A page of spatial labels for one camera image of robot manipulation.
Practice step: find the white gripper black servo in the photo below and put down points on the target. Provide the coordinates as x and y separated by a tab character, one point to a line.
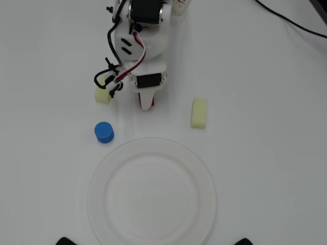
148	81

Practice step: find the red cube block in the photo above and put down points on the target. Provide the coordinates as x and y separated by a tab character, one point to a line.
139	101

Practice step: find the pale yellow foam block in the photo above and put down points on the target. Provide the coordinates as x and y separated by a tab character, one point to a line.
101	97
198	113

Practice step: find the blue cylinder block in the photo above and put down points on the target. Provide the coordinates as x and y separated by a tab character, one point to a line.
104	132

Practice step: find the white paper plate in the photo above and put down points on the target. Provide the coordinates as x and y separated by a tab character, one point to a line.
153	199

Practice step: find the black stand foot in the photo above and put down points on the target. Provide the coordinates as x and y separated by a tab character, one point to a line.
244	241
65	241

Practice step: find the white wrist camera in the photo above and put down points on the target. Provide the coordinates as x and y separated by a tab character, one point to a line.
111	82

